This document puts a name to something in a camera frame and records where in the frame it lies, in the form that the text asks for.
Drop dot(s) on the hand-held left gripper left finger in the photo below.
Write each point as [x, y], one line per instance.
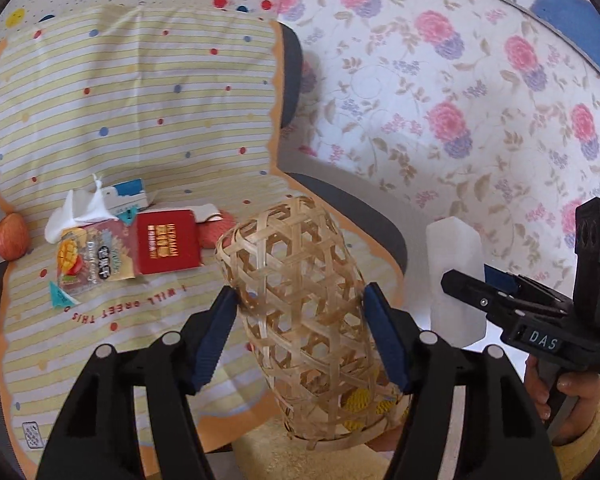
[215, 340]

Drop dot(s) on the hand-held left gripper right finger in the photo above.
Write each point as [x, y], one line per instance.
[385, 340]

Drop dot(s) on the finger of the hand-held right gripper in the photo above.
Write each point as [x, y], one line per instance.
[480, 300]
[502, 280]

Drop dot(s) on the white translucent plastic container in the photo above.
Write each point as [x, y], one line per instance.
[455, 255]

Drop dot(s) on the woven bamboo basket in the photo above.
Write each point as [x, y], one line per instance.
[290, 285]

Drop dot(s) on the mango print snack packet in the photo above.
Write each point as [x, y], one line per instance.
[95, 260]

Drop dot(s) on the blue and white milk carton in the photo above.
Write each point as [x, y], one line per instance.
[127, 192]

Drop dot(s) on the person's right forearm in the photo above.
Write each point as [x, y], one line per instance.
[585, 445]

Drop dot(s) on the person's right hand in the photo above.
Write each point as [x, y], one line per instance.
[580, 395]

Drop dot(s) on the yellow foam fruit net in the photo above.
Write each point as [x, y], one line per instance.
[360, 405]

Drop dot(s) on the red flat packet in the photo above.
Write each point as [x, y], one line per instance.
[167, 242]

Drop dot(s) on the grey chair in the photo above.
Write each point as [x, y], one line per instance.
[375, 230]

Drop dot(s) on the yellow fleece clothing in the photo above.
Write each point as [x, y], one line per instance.
[280, 460]

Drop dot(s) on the teal paper triangle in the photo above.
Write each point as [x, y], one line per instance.
[128, 216]
[62, 296]

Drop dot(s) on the white crumpled tissue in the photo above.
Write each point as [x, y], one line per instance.
[80, 210]

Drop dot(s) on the floral print cloth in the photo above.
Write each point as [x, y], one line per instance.
[430, 85]

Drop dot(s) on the red apple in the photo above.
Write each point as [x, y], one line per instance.
[12, 237]

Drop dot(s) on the yellow striped dotted blanket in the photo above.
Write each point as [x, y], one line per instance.
[130, 110]

